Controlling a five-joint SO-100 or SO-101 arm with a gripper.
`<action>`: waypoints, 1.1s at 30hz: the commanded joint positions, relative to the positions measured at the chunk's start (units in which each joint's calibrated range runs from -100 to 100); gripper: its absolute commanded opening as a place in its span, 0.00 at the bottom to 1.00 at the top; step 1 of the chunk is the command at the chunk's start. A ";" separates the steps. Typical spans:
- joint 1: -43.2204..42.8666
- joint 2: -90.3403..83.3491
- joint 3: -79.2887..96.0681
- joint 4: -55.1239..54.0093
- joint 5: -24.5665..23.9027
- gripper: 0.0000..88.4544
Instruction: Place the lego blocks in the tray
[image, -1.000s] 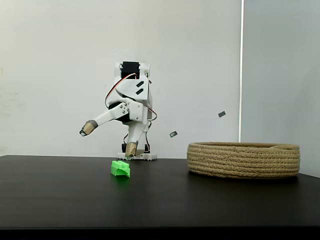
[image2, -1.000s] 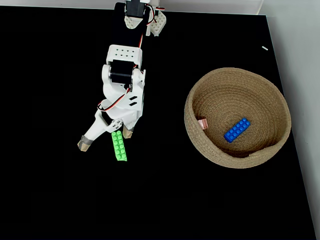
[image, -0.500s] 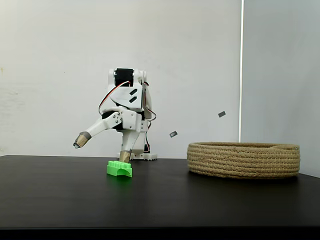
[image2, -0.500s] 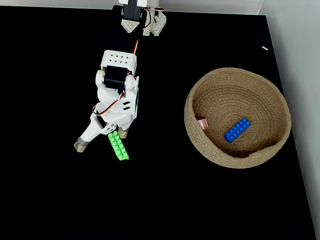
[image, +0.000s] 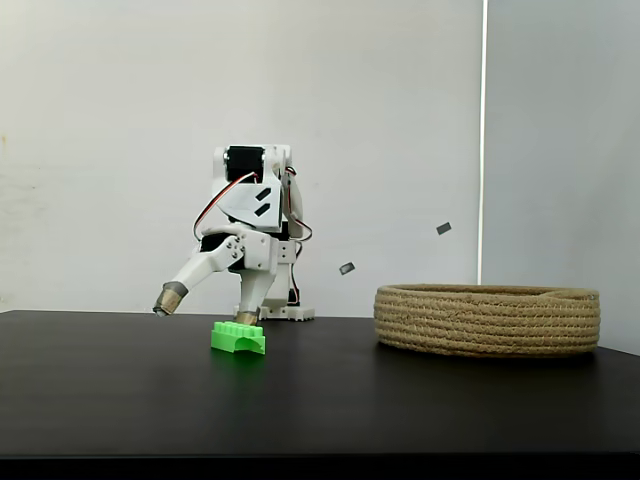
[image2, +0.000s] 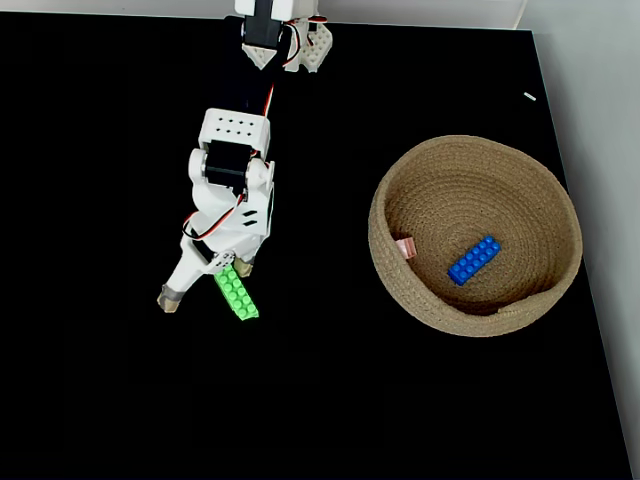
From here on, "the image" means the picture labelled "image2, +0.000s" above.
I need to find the green lego block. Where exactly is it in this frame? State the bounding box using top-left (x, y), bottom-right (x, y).
top-left (213, 264), bottom-right (262, 323)

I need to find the blue lego block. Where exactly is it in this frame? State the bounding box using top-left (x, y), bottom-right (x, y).
top-left (446, 235), bottom-right (503, 287)

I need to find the red white black servo cable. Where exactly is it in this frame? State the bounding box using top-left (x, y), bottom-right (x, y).
top-left (180, 191), bottom-right (247, 242)
top-left (278, 15), bottom-right (329, 70)

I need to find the woven rope basket tray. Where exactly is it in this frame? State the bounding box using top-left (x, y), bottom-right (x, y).
top-left (368, 134), bottom-right (584, 338)

